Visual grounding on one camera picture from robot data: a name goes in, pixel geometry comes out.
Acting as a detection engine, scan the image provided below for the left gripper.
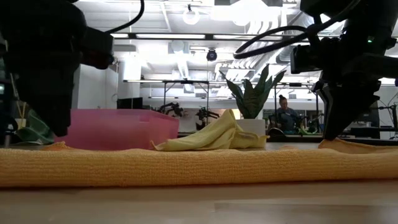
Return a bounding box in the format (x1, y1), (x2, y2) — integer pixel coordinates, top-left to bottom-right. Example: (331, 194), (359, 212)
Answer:
(0, 0), (88, 138)

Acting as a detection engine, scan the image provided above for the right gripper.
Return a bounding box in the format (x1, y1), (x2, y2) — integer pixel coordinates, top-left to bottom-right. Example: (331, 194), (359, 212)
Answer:
(313, 12), (398, 141)

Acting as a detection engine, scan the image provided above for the pink plastic bin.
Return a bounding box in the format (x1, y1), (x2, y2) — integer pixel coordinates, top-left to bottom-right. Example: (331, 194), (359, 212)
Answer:
(54, 108), (180, 151)

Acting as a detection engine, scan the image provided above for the yellow microfiber towel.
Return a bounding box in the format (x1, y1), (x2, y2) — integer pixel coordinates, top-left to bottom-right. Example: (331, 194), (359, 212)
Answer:
(150, 108), (270, 152)

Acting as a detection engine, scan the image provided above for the orange microfiber towel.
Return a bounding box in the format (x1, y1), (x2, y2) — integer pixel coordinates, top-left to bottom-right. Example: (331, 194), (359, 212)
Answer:
(0, 138), (398, 188)

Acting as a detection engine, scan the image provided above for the green microfiber towel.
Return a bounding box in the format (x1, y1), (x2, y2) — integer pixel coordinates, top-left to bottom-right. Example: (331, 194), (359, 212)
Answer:
(15, 108), (56, 146)

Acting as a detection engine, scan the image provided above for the reed diffuser jar with sticks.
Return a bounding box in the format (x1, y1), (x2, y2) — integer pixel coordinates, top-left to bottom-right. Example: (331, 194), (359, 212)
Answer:
(11, 73), (29, 130)

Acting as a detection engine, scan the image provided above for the person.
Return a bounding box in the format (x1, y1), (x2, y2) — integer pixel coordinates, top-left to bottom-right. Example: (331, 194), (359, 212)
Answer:
(273, 95), (301, 133)

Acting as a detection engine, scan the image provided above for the snake plant in white pot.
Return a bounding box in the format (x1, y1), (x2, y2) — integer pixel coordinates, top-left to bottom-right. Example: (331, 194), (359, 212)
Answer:
(219, 64), (287, 137)

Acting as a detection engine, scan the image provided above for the LED light bar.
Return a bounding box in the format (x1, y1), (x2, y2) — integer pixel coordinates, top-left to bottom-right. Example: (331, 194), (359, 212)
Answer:
(112, 32), (312, 43)

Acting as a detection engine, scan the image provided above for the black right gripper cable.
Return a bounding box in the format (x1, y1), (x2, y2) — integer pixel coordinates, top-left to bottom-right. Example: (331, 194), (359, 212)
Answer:
(233, 0), (355, 60)

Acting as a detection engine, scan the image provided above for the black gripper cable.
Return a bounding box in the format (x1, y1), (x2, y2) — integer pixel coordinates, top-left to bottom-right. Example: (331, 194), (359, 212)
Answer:
(105, 0), (146, 34)
(233, 0), (355, 60)

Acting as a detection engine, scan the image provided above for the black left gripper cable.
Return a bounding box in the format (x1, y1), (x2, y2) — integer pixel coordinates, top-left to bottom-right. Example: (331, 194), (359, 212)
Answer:
(105, 0), (146, 34)

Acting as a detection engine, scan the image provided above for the white ring ceiling lamp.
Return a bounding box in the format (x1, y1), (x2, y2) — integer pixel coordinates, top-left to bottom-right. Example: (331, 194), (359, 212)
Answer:
(182, 6), (200, 26)

